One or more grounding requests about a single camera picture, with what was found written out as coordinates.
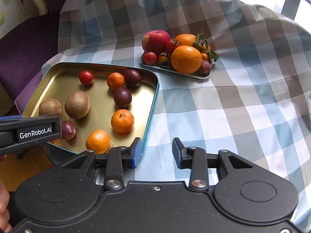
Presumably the red cherry tomato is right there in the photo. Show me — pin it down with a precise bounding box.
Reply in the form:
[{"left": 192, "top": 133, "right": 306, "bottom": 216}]
[{"left": 79, "top": 70, "right": 94, "bottom": 86}]

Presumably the dark red plum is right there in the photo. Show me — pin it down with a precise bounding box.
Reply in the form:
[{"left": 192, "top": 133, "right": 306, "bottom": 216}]
[{"left": 124, "top": 69, "right": 141, "bottom": 87}]

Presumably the person's left hand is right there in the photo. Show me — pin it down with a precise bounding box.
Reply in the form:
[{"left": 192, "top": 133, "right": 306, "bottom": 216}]
[{"left": 0, "top": 154, "right": 13, "bottom": 233}]

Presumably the tin mandarin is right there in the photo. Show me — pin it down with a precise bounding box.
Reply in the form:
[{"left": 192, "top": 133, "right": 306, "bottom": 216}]
[
  {"left": 107, "top": 72, "right": 125, "bottom": 91},
  {"left": 85, "top": 129, "right": 111, "bottom": 154},
  {"left": 111, "top": 109, "right": 135, "bottom": 133}
]

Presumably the small brown kiwi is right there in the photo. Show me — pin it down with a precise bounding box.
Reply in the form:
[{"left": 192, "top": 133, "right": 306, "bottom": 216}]
[{"left": 38, "top": 98, "right": 62, "bottom": 116}]

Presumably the tin lower mandarin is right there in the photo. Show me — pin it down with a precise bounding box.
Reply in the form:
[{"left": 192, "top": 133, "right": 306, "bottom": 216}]
[{"left": 111, "top": 109, "right": 135, "bottom": 133}]

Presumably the small purple plum in tin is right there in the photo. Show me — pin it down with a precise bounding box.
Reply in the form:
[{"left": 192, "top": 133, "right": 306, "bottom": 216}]
[{"left": 61, "top": 120, "right": 76, "bottom": 140}]

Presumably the teal gold metal tin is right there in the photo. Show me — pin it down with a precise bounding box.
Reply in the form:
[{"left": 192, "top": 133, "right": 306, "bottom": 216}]
[{"left": 23, "top": 62, "right": 159, "bottom": 154}]

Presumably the large brown kiwi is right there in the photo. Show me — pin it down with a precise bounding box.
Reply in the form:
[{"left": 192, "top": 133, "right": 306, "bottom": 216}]
[{"left": 64, "top": 90, "right": 90, "bottom": 119}]

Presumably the tin dark plum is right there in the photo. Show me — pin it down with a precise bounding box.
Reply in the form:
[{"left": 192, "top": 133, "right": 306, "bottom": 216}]
[{"left": 113, "top": 87, "right": 132, "bottom": 108}]

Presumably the purple chair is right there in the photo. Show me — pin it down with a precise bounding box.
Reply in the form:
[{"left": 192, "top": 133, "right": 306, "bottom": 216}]
[{"left": 1, "top": 0, "right": 66, "bottom": 113}]

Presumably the tin upper mandarin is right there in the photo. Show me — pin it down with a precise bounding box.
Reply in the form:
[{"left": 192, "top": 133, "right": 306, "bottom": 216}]
[{"left": 107, "top": 72, "right": 125, "bottom": 91}]

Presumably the pale green fruit tray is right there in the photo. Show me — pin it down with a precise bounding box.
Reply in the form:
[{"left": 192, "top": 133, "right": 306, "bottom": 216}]
[{"left": 139, "top": 55, "right": 212, "bottom": 80}]

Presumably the tray dark plum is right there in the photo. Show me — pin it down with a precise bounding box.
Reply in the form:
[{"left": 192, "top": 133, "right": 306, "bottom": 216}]
[{"left": 197, "top": 59, "right": 212, "bottom": 75}]

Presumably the large front orange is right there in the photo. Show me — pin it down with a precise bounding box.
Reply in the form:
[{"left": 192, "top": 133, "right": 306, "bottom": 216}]
[{"left": 171, "top": 46, "right": 202, "bottom": 74}]

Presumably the leafy mandarin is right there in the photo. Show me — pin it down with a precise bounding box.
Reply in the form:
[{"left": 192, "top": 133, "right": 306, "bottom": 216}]
[{"left": 201, "top": 44, "right": 211, "bottom": 62}]

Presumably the small tray mandarin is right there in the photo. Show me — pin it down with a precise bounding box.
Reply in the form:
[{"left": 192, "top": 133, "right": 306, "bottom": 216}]
[{"left": 158, "top": 52, "right": 170, "bottom": 66}]

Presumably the tray cherry tomato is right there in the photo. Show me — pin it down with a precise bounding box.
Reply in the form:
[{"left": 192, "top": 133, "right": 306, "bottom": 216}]
[{"left": 142, "top": 52, "right": 158, "bottom": 66}]

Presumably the tray strawberry-like red tomato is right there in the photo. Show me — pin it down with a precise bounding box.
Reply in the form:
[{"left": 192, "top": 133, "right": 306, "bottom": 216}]
[{"left": 166, "top": 39, "right": 180, "bottom": 55}]

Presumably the rear orange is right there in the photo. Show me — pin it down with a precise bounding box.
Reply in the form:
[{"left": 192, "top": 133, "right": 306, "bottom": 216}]
[{"left": 174, "top": 33, "right": 197, "bottom": 46}]

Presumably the red apple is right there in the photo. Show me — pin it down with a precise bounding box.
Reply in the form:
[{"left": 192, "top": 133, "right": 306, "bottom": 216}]
[{"left": 141, "top": 30, "right": 170, "bottom": 55}]

